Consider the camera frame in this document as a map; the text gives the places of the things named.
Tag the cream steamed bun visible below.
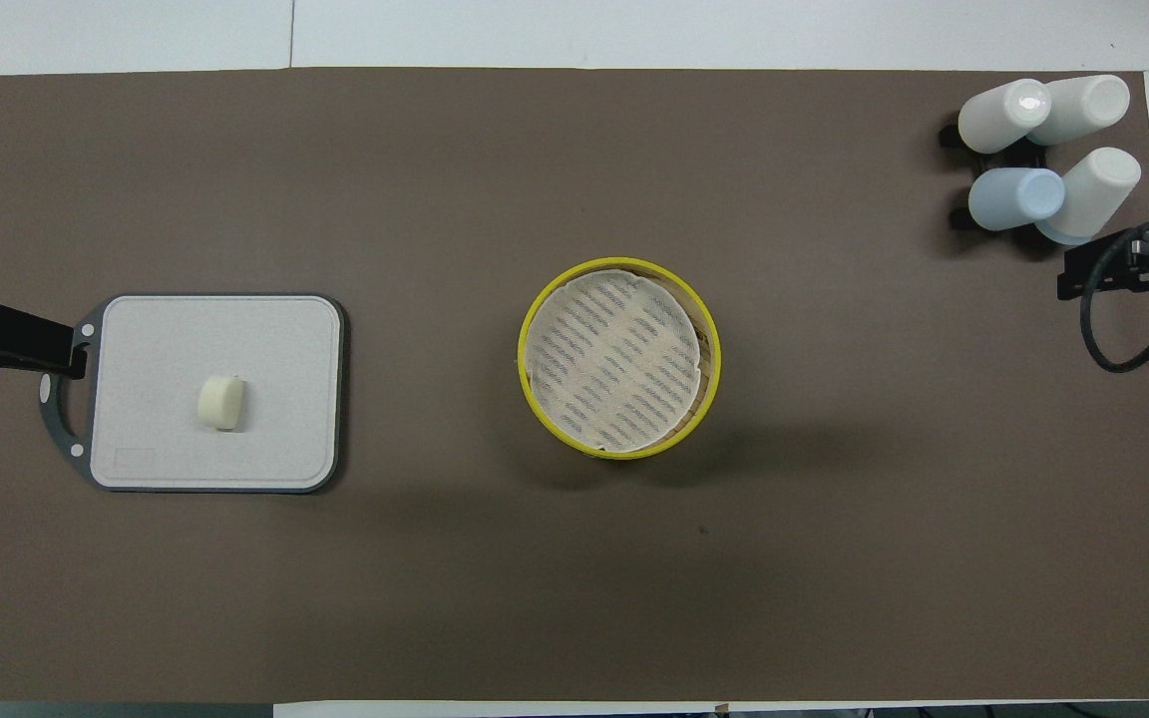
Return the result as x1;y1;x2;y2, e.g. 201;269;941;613
196;374;247;432

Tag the yellow-rimmed bamboo steamer lid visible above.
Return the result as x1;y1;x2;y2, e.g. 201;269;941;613
518;257;722;461

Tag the white plastic cup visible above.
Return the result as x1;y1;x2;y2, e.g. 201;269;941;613
957;79;1052;155
1035;147;1142;246
1028;74;1131;148

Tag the light blue plastic cup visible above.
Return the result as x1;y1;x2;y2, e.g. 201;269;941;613
967;167;1066;232

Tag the black cup rack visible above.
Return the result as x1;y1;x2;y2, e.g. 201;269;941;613
939;120;1059;250

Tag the white grey-framed cutting board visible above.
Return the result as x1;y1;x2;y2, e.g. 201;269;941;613
39;292;348;495

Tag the brown table mat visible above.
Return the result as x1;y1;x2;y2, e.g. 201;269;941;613
0;68;1149;704

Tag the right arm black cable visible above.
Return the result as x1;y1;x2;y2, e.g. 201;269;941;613
1079;214;1149;375

